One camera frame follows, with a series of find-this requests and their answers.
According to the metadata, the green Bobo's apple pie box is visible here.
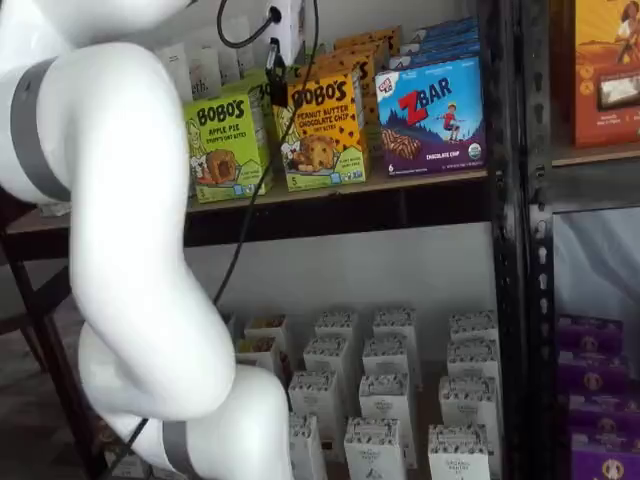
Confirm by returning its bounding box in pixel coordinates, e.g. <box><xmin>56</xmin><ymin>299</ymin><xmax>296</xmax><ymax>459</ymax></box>
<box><xmin>249</xmin><ymin>64</ymin><xmax>289</xmax><ymax>109</ymax></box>
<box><xmin>181</xmin><ymin>81</ymin><xmax>276</xmax><ymax>204</ymax></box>

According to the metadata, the brown wooden shelf board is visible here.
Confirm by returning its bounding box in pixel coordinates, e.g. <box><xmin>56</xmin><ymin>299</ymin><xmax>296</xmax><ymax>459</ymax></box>
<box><xmin>3</xmin><ymin>168</ymin><xmax>489</xmax><ymax>236</ymax></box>
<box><xmin>551</xmin><ymin>143</ymin><xmax>640</xmax><ymax>168</ymax></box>

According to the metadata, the black metal rack frame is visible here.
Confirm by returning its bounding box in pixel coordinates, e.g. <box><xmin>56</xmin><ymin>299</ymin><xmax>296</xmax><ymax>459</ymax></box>
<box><xmin>0</xmin><ymin>0</ymin><xmax>532</xmax><ymax>480</ymax></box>
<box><xmin>522</xmin><ymin>0</ymin><xmax>640</xmax><ymax>480</ymax></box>

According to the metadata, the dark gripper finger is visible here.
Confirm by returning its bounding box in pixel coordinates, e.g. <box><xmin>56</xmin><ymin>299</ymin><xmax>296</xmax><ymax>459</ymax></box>
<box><xmin>264</xmin><ymin>46</ymin><xmax>290</xmax><ymax>107</ymax></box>

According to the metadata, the white small cartons group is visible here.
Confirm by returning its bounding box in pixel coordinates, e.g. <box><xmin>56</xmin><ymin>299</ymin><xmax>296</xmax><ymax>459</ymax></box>
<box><xmin>219</xmin><ymin>308</ymin><xmax>502</xmax><ymax>480</ymax></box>

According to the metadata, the white Purely Elizabeth granola bag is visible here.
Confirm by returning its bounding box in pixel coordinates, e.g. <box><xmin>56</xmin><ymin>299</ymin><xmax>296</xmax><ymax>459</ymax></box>
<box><xmin>217</xmin><ymin>41</ymin><xmax>243</xmax><ymax>84</ymax></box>
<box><xmin>155</xmin><ymin>41</ymin><xmax>191</xmax><ymax>91</ymax></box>
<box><xmin>186</xmin><ymin>43</ymin><xmax>223</xmax><ymax>102</ymax></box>
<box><xmin>234</xmin><ymin>14</ymin><xmax>258</xmax><ymax>77</ymax></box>

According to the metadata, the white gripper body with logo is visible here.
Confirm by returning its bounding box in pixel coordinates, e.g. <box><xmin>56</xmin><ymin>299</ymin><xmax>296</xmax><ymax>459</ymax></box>
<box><xmin>267</xmin><ymin>0</ymin><xmax>306</xmax><ymax>56</ymax></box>

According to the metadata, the blue Zbar snack box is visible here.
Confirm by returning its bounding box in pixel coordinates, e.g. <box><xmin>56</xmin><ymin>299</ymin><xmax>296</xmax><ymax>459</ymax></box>
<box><xmin>399</xmin><ymin>29</ymin><xmax>481</xmax><ymax>55</ymax></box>
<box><xmin>412</xmin><ymin>17</ymin><xmax>479</xmax><ymax>42</ymax></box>
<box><xmin>374</xmin><ymin>55</ymin><xmax>487</xmax><ymax>178</ymax></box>
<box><xmin>387</xmin><ymin>42</ymin><xmax>482</xmax><ymax>70</ymax></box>

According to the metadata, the long black cable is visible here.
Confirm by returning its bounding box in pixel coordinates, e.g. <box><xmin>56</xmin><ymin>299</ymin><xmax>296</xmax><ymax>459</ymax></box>
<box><xmin>212</xmin><ymin>0</ymin><xmax>322</xmax><ymax>304</ymax></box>

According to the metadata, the large orange illustrated box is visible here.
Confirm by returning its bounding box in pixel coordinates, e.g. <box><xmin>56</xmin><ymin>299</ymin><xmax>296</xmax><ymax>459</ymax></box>
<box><xmin>562</xmin><ymin>0</ymin><xmax>640</xmax><ymax>148</ymax></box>

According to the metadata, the purple snack box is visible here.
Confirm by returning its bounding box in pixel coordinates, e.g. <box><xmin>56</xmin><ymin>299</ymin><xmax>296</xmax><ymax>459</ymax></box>
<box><xmin>566</xmin><ymin>388</ymin><xmax>640</xmax><ymax>434</ymax></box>
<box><xmin>556</xmin><ymin>348</ymin><xmax>632</xmax><ymax>394</ymax></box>
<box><xmin>569</xmin><ymin>428</ymin><xmax>640</xmax><ymax>480</ymax></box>
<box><xmin>556</xmin><ymin>313</ymin><xmax>625</xmax><ymax>354</ymax></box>

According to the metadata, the short black cable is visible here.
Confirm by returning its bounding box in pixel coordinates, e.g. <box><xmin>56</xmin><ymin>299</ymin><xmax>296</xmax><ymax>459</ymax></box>
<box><xmin>215</xmin><ymin>0</ymin><xmax>282</xmax><ymax>50</ymax></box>

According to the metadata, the white patterned carton box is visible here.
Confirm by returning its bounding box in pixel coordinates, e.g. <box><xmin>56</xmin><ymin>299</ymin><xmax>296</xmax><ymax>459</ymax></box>
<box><xmin>373</xmin><ymin>308</ymin><xmax>417</xmax><ymax>347</ymax></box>
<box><xmin>343</xmin><ymin>417</ymin><xmax>405</xmax><ymax>480</ymax></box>
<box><xmin>314</xmin><ymin>310</ymin><xmax>359</xmax><ymax>347</ymax></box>
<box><xmin>446</xmin><ymin>338</ymin><xmax>500</xmax><ymax>382</ymax></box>
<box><xmin>438</xmin><ymin>376</ymin><xmax>502</xmax><ymax>432</ymax></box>
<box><xmin>358</xmin><ymin>372</ymin><xmax>412</xmax><ymax>427</ymax></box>
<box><xmin>448</xmin><ymin>310</ymin><xmax>500</xmax><ymax>347</ymax></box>
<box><xmin>361</xmin><ymin>334</ymin><xmax>410</xmax><ymax>382</ymax></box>
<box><xmin>288</xmin><ymin>413</ymin><xmax>328</xmax><ymax>480</ymax></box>
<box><xmin>302</xmin><ymin>335</ymin><xmax>352</xmax><ymax>382</ymax></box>
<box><xmin>287</xmin><ymin>370</ymin><xmax>339</xmax><ymax>427</ymax></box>
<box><xmin>427</xmin><ymin>423</ymin><xmax>490</xmax><ymax>480</ymax></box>

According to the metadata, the orange Bobo's peanut butter box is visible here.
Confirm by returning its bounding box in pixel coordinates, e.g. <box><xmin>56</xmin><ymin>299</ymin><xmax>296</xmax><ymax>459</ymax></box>
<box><xmin>304</xmin><ymin>49</ymin><xmax>378</xmax><ymax>154</ymax></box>
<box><xmin>319</xmin><ymin>39</ymin><xmax>393</xmax><ymax>72</ymax></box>
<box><xmin>276</xmin><ymin>73</ymin><xmax>370</xmax><ymax>193</ymax></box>
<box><xmin>333</xmin><ymin>27</ymin><xmax>402</xmax><ymax>56</ymax></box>

